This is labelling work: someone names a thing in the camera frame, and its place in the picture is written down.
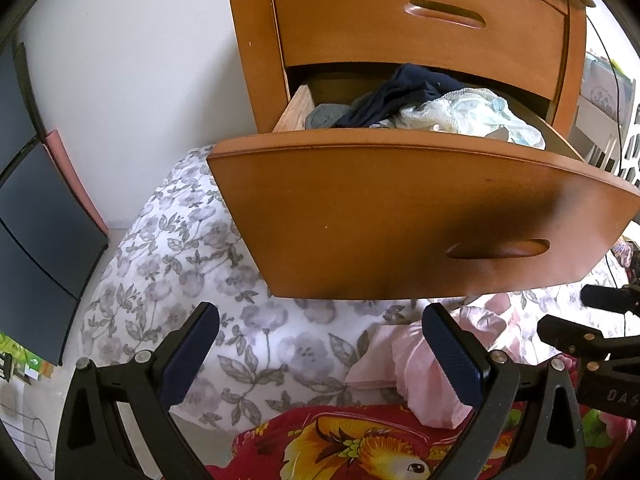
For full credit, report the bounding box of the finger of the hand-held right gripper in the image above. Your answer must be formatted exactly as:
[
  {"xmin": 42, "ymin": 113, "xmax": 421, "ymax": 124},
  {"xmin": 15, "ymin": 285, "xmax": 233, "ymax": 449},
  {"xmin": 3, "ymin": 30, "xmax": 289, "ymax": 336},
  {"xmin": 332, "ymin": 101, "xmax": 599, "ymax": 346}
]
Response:
[
  {"xmin": 581, "ymin": 285, "xmax": 640, "ymax": 315},
  {"xmin": 537, "ymin": 315, "xmax": 640, "ymax": 373}
]

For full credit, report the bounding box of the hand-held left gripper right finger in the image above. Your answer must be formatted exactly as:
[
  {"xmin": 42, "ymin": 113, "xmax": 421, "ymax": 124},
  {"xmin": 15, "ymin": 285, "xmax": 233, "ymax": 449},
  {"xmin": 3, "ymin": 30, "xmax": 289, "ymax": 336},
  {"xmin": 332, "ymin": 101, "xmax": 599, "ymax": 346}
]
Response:
[{"xmin": 421, "ymin": 302, "xmax": 586, "ymax": 480}]

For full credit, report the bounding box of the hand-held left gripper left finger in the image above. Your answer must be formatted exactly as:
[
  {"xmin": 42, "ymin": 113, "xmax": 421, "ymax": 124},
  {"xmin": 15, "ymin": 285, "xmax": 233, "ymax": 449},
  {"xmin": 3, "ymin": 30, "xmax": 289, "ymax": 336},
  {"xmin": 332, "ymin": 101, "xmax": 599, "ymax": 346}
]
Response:
[{"xmin": 55, "ymin": 301, "xmax": 221, "ymax": 480}]

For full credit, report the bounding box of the pink cloth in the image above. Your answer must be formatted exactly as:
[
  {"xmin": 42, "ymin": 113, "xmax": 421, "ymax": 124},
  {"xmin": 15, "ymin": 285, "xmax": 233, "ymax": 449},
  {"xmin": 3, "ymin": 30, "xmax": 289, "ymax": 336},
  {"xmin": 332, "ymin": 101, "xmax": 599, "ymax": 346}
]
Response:
[{"xmin": 345, "ymin": 305, "xmax": 521, "ymax": 428}]

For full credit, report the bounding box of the wooden drawer with level handle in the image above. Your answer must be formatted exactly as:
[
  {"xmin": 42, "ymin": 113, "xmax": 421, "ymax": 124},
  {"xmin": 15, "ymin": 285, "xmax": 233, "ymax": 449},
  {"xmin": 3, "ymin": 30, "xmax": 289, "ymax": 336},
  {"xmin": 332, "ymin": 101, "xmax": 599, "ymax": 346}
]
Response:
[{"xmin": 206, "ymin": 72, "xmax": 640, "ymax": 306}]

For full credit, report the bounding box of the white lace garment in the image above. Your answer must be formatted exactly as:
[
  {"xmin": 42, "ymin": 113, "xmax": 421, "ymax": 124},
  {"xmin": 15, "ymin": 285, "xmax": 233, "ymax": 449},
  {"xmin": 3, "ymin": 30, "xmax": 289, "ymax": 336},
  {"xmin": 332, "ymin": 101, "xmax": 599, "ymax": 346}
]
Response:
[{"xmin": 397, "ymin": 87, "xmax": 546, "ymax": 150}]

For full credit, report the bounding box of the navy cloth hat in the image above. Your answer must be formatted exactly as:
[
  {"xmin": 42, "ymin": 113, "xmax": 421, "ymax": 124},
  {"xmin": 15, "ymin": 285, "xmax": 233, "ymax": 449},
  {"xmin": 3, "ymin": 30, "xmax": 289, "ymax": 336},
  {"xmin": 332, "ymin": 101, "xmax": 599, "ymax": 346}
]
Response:
[{"xmin": 335, "ymin": 63, "xmax": 456, "ymax": 128}]

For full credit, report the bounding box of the grey sock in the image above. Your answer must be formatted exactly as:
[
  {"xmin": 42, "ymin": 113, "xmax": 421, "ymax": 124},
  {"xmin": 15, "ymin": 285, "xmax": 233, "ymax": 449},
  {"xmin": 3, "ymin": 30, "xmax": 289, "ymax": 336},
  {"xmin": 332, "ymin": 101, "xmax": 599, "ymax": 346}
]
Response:
[{"xmin": 305, "ymin": 103, "xmax": 353, "ymax": 131}]

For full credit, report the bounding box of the grey floral quilt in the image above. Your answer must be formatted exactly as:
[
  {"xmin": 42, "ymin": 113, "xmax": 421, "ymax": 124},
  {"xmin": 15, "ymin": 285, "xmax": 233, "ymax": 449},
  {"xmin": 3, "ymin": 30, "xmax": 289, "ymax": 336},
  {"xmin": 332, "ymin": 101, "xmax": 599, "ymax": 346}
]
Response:
[{"xmin": 80, "ymin": 145, "xmax": 640, "ymax": 431}]

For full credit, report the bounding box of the red floral blanket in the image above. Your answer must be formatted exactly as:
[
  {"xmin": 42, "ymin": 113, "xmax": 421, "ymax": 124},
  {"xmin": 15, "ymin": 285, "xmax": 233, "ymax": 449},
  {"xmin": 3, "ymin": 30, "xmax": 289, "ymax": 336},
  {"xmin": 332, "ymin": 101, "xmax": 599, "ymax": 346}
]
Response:
[{"xmin": 205, "ymin": 405, "xmax": 640, "ymax": 480}]

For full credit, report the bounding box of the white cutout rack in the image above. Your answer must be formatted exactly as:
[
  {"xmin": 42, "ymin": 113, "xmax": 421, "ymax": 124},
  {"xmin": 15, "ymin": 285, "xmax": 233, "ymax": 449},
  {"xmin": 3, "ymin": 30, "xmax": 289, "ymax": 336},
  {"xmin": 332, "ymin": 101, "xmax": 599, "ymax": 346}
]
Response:
[{"xmin": 575, "ymin": 52, "xmax": 640, "ymax": 191}]

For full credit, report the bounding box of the green packet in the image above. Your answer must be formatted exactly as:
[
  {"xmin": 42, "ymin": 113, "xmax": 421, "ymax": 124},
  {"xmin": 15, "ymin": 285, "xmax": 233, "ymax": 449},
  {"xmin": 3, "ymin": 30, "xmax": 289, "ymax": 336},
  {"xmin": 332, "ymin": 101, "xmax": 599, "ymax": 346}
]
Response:
[{"xmin": 0, "ymin": 332, "xmax": 56, "ymax": 386}]

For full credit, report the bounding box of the dark cabinet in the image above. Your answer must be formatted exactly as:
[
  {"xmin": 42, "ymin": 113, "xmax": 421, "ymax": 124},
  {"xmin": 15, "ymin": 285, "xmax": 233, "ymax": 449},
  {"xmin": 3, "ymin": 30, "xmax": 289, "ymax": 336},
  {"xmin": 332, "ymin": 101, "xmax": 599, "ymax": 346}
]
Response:
[{"xmin": 0, "ymin": 42, "xmax": 110, "ymax": 366}]

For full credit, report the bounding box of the pink board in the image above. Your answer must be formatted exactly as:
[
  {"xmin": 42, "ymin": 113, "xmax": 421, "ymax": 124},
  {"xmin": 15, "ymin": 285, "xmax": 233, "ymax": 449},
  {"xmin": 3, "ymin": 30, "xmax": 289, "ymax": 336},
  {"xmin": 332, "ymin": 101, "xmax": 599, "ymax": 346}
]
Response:
[{"xmin": 44, "ymin": 130, "xmax": 110, "ymax": 233}]

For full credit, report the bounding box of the grey printed book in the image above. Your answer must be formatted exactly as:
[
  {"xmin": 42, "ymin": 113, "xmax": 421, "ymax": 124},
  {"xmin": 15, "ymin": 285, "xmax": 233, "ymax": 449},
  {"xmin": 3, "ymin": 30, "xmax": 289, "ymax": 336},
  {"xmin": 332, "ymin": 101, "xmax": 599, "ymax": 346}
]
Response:
[{"xmin": 582, "ymin": 52, "xmax": 632, "ymax": 121}]

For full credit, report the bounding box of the wooden nightstand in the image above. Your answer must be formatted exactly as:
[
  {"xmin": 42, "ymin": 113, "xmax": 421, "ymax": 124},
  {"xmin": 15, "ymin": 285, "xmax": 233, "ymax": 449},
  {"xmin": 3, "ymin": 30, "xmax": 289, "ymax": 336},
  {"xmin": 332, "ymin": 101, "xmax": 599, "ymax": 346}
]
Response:
[{"xmin": 223, "ymin": 0, "xmax": 598, "ymax": 161}]

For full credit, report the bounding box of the thin floor cable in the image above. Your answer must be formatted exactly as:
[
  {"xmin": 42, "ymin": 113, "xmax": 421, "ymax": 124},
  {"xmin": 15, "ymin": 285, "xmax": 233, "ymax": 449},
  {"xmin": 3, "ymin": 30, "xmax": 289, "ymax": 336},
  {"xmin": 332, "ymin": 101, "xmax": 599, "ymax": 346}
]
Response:
[{"xmin": 0, "ymin": 402, "xmax": 55, "ymax": 472}]

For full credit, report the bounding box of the black cable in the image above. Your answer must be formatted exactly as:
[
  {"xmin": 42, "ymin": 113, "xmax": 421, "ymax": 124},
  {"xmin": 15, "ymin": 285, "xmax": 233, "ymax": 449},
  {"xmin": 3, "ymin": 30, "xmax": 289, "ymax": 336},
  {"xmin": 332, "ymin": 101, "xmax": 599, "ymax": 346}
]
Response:
[{"xmin": 585, "ymin": 10, "xmax": 632, "ymax": 181}]

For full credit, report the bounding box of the wooden drawer with slanted handle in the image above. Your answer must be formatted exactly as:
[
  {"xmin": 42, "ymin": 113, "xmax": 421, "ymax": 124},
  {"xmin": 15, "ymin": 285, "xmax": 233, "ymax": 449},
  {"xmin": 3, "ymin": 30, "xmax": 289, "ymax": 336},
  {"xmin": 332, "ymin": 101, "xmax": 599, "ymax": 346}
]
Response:
[{"xmin": 267, "ymin": 0, "xmax": 571, "ymax": 106}]

